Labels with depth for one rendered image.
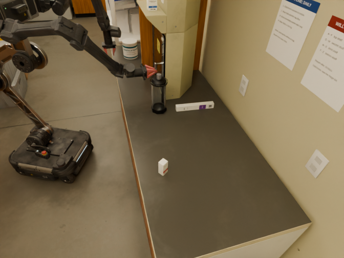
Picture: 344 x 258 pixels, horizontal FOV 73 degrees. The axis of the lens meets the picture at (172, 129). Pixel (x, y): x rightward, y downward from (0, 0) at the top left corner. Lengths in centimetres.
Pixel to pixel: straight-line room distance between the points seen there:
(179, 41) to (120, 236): 154
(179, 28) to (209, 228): 107
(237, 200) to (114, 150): 173
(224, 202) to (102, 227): 126
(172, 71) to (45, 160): 144
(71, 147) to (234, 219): 174
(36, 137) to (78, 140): 36
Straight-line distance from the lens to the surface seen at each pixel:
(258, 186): 126
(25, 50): 190
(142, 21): 180
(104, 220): 218
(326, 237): 129
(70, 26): 129
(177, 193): 115
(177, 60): 155
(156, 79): 145
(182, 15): 145
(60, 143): 248
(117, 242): 208
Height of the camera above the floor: 191
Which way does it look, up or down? 42 degrees down
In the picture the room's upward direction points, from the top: 3 degrees clockwise
